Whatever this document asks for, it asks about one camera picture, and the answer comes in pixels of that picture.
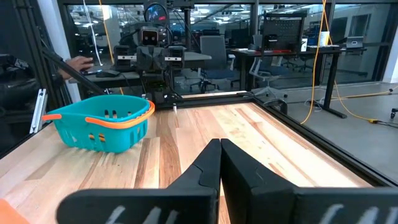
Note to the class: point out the white frame office chair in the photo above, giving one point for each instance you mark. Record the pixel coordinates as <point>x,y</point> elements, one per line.
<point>264,67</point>

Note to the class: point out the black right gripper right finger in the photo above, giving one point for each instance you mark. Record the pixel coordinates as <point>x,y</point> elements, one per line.
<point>264,202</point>

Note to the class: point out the white cup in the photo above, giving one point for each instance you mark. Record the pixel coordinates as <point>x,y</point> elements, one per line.
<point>323,39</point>

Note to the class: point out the round black disc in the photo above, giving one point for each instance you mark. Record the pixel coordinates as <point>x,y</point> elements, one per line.
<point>155,14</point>

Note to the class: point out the translucent orange plastic bin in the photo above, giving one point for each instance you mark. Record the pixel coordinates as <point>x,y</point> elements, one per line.
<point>9,214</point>

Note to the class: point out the grey laptop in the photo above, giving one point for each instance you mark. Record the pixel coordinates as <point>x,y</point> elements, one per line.
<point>354,42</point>

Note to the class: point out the person's hand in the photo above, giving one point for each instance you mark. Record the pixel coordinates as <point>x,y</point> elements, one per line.
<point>77,63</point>

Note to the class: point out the black standing desk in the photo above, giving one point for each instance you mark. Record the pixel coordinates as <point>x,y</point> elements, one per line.
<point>332,81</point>

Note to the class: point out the black pegboard panel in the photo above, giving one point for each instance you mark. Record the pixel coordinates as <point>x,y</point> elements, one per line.
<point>284,31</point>

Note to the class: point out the grey office chair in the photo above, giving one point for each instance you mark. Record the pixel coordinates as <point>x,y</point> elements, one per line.
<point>214,53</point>

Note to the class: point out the silver aluminium extrusion bar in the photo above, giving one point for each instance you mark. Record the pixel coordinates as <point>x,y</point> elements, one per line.
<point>38,110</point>

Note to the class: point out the black diagonal strut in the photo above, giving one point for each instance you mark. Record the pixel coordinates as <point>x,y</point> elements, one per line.
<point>74,73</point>

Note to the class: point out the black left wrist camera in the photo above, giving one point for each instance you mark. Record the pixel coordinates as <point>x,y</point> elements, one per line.
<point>149,35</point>

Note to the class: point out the grey desk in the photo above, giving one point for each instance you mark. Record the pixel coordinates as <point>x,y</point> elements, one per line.
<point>192,57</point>

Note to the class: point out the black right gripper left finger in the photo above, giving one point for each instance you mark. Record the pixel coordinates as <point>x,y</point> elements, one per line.
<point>174,202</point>

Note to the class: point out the black table edge frame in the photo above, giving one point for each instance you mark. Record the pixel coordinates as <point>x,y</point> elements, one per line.
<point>311,136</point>

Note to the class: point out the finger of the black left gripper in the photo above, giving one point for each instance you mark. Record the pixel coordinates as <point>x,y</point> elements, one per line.
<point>144,59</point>
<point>159,59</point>

